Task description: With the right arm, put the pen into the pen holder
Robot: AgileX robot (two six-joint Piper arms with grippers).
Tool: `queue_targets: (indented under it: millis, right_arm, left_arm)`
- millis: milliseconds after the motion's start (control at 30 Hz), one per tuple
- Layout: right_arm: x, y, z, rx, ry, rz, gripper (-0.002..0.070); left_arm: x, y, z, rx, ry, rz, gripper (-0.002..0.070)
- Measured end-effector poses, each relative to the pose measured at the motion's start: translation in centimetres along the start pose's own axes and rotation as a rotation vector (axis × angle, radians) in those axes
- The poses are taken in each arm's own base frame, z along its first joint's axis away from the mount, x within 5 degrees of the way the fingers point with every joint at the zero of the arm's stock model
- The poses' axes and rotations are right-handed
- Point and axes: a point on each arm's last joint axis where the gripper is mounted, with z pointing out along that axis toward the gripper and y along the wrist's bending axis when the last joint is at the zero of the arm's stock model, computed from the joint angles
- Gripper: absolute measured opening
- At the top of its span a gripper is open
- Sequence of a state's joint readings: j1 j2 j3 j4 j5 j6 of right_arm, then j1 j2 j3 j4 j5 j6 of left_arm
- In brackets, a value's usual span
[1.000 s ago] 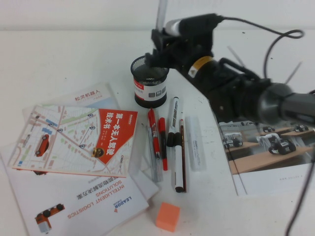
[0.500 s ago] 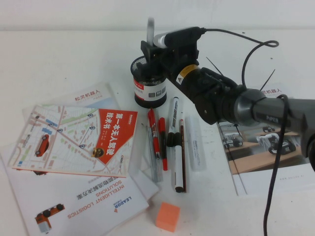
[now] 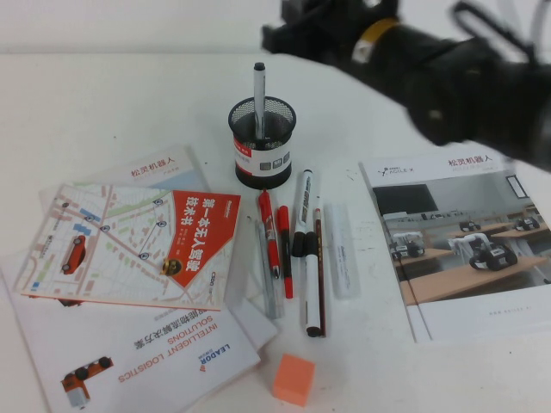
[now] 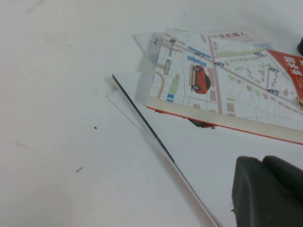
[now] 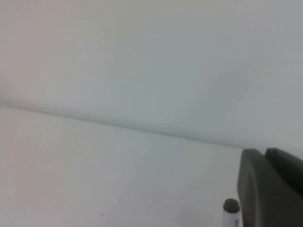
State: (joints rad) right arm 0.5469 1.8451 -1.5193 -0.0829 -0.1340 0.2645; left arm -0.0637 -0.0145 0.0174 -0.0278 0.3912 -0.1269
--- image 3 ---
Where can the AgileX brochure with classroom photo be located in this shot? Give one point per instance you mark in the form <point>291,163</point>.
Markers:
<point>465,258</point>

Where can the whiteboard marker with black cap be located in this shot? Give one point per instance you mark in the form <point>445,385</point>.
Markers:
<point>304,202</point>
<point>259,99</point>
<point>311,292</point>

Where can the Leador logistics brochure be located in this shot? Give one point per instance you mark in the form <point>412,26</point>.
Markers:
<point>150,357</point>

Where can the dark red pencil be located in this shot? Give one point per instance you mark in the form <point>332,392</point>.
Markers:
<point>319,258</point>

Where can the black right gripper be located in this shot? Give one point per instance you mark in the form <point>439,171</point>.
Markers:
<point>318,34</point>

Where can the red gel pen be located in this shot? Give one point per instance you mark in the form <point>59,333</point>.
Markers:
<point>268,228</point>

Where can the orange cube eraser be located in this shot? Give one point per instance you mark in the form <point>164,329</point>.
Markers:
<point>292,378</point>

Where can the black mesh pen holder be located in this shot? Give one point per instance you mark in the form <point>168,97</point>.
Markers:
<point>262,172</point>

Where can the AgileX brochure with pale cover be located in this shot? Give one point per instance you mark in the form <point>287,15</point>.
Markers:
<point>163,168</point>

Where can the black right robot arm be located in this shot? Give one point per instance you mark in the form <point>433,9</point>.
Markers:
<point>465,86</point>

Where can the all white marker pen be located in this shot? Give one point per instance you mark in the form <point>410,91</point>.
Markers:
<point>342,254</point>

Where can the thin red marker pen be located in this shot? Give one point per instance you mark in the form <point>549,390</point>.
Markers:
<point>284,249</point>

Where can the grey transparent pen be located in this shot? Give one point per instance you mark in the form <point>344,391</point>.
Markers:
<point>268,288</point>

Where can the book with map cover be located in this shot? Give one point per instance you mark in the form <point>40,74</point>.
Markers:
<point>129,249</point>

